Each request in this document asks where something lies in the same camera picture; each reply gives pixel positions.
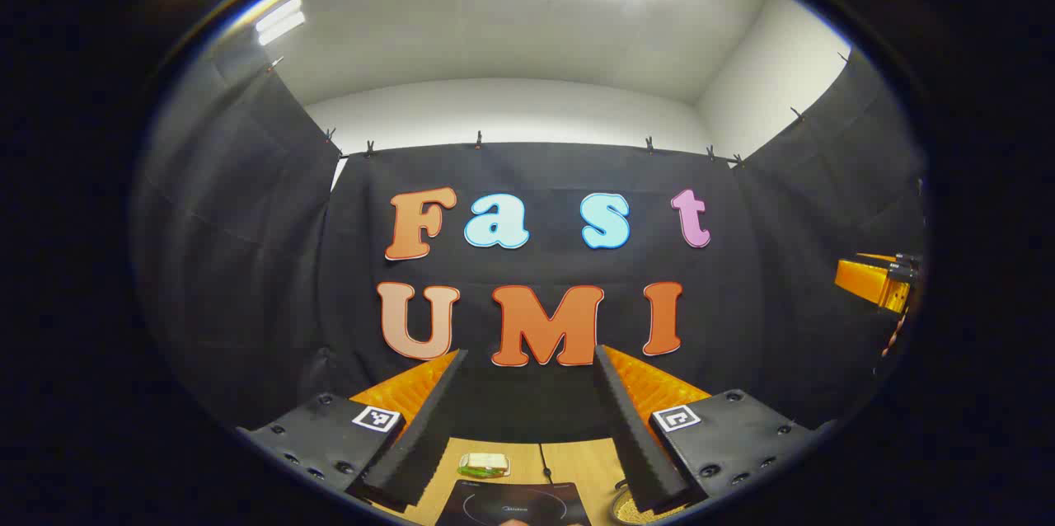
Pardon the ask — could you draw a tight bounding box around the sandwich with lettuce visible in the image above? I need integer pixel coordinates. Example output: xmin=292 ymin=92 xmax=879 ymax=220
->
xmin=457 ymin=452 xmax=512 ymax=479

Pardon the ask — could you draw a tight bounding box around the stainless steel pot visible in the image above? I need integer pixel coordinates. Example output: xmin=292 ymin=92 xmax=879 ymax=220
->
xmin=612 ymin=478 xmax=697 ymax=525

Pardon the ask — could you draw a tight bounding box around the pile of yellow soybeans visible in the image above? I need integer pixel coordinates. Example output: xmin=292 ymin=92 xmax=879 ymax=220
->
xmin=620 ymin=493 xmax=689 ymax=524

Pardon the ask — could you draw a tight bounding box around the black induction cooktop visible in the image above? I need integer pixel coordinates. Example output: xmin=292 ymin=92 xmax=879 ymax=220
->
xmin=435 ymin=481 xmax=593 ymax=526

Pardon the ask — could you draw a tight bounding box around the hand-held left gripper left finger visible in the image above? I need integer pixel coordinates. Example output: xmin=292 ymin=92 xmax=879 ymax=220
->
xmin=237 ymin=349 xmax=469 ymax=513

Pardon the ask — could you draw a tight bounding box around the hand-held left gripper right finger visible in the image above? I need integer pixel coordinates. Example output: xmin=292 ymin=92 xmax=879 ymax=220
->
xmin=593 ymin=344 xmax=836 ymax=516

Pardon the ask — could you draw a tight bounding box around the ceiling light panel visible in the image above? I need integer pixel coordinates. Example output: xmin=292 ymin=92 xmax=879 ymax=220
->
xmin=254 ymin=0 xmax=307 ymax=47

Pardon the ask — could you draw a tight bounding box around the black backdrop cloth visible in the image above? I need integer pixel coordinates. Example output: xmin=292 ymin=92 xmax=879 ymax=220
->
xmin=132 ymin=44 xmax=928 ymax=444

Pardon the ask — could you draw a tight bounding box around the row of black cloth clips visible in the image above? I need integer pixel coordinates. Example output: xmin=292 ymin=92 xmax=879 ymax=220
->
xmin=264 ymin=52 xmax=851 ymax=169

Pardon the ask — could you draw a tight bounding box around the twisted gripper cable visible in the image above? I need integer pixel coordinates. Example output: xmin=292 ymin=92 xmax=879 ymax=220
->
xmin=880 ymin=299 xmax=918 ymax=359

